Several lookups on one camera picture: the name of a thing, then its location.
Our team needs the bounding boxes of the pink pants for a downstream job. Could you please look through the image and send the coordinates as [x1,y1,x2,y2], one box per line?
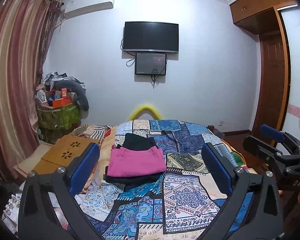
[107,146,166,178]

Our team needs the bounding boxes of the orange green blanket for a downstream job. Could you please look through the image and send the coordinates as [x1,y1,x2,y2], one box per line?
[221,139,257,174]

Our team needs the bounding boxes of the wooden lap desk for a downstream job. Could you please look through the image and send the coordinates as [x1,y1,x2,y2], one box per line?
[33,135,99,175]

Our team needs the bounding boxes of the blue patchwork bedspread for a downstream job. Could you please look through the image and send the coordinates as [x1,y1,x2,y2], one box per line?
[72,120,239,239]

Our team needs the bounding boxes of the brown wooden door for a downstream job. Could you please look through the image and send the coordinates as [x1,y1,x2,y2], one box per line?
[252,32,285,144]

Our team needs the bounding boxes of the green storage bag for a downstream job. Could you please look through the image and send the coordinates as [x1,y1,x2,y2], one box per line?
[37,103,81,129]

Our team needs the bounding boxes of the orange box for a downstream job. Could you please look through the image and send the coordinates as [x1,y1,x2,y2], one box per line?
[52,98,72,108]

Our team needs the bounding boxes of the dark folded garment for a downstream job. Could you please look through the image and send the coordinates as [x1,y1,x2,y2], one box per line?
[104,133,166,186]

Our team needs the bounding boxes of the white wardrobe sliding door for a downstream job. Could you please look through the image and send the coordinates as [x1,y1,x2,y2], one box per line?
[279,5,300,140]

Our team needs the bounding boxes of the wooden overhead cabinet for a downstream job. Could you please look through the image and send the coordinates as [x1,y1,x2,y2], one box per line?
[230,0,296,35]

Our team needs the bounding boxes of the yellow foam headboard tube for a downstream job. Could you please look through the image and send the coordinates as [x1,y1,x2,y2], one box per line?
[128,104,163,121]

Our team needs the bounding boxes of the striped red curtain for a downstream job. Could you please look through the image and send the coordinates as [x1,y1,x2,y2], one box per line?
[0,0,62,180]

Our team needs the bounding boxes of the white air conditioner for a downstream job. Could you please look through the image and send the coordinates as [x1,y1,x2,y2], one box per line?
[64,0,115,19]

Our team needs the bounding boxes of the white wall socket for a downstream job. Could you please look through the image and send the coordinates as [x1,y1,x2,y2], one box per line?
[218,121,224,127]

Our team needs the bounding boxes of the small black wall monitor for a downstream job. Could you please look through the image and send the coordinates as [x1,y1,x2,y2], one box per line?
[135,53,167,76]

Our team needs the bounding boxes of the wall mounted black television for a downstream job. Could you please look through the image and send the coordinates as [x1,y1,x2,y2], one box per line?
[122,21,179,54]

